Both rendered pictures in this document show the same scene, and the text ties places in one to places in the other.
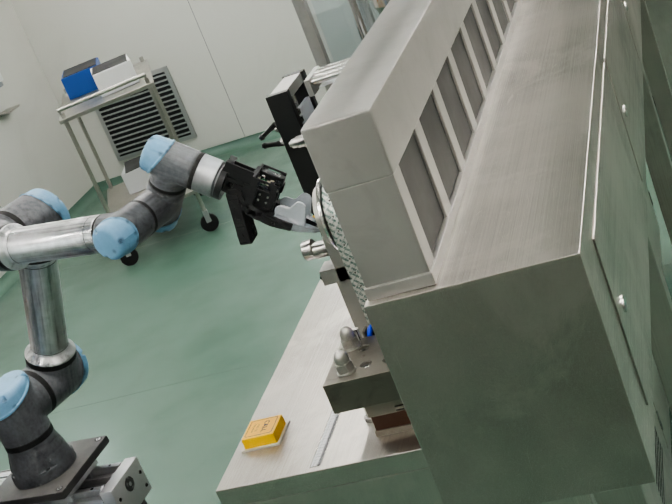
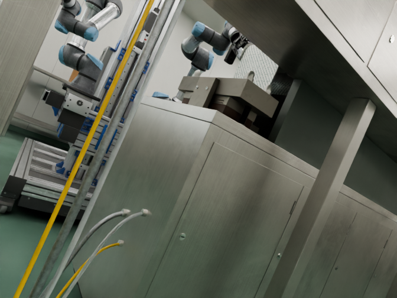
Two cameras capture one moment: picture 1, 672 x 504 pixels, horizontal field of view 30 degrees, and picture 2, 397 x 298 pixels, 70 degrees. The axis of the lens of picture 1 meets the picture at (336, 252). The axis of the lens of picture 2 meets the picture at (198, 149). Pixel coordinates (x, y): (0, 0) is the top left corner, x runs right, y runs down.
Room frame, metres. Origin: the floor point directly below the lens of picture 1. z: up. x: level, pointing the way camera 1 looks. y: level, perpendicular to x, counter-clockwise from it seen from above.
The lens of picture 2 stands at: (1.17, -0.70, 0.77)
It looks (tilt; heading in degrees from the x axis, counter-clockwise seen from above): 0 degrees down; 34
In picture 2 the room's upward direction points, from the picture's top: 24 degrees clockwise
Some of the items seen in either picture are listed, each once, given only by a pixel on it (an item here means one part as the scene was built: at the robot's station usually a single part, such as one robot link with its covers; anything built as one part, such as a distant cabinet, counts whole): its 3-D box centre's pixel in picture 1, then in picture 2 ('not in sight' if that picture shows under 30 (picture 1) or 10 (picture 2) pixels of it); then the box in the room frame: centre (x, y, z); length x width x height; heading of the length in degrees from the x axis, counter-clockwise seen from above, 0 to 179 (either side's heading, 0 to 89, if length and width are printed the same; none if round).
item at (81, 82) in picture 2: not in sight; (84, 83); (2.19, 1.02, 0.87); 0.15 x 0.15 x 0.10
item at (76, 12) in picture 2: not in sight; (71, 5); (1.90, 0.96, 1.21); 0.11 x 0.08 x 0.09; 39
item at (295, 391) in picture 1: (466, 193); (325, 188); (3.13, -0.38, 0.88); 2.52 x 0.66 x 0.04; 159
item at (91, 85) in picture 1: (133, 150); not in sight; (7.05, 0.85, 0.51); 0.91 x 0.58 x 1.02; 3
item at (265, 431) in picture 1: (263, 431); not in sight; (2.20, 0.26, 0.91); 0.07 x 0.07 x 0.02; 69
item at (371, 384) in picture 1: (439, 353); (222, 94); (2.04, -0.10, 1.00); 0.40 x 0.16 x 0.06; 69
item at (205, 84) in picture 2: not in sight; (202, 92); (1.95, -0.08, 0.96); 0.10 x 0.03 x 0.11; 69
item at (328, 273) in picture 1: (349, 300); not in sight; (2.31, 0.01, 1.05); 0.06 x 0.05 x 0.31; 69
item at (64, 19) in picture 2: not in sight; (67, 23); (1.91, 0.94, 1.12); 0.11 x 0.08 x 0.11; 129
